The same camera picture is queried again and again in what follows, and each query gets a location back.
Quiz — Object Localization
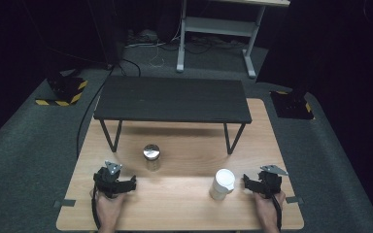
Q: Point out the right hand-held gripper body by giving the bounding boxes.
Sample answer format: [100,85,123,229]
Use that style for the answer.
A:
[256,164,289,199]

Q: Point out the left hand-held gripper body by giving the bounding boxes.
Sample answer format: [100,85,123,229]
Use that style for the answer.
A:
[92,160,126,199]

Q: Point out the white cup with lid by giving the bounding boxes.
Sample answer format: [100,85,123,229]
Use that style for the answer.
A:
[208,168,236,201]

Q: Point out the glass jar with silver lid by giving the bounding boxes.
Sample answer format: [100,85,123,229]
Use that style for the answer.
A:
[142,144,161,172]

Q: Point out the black shelf with metal legs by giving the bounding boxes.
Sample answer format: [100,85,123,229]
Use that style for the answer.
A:
[92,75,254,155]

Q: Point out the person's right hand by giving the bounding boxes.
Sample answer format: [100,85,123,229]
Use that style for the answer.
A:
[254,189,287,228]

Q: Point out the person's left hand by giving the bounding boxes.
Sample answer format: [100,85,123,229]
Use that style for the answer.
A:
[89,189,126,227]

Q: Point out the grey tape strip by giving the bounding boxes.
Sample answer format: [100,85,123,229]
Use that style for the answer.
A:
[285,195,305,205]
[52,198,77,209]

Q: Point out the black stand base striped tape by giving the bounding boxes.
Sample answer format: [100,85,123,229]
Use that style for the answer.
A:
[269,89,316,120]
[34,75,88,108]

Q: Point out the grey power strip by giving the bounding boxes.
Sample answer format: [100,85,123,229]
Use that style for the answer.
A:
[125,28,160,49]

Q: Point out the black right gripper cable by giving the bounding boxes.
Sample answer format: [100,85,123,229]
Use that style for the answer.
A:
[271,193,284,233]

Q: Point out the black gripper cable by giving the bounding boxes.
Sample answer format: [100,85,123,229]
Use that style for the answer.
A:
[90,184,102,230]
[271,193,284,233]

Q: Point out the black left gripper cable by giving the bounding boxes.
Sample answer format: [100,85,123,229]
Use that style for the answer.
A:
[90,184,102,230]

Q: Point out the black floor cable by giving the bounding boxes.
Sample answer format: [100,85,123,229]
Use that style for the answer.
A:
[76,57,142,160]

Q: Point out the thin white cable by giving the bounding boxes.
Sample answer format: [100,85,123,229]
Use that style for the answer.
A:
[149,35,179,69]

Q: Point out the white metal desk frame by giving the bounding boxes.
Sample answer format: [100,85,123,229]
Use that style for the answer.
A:
[176,0,291,80]

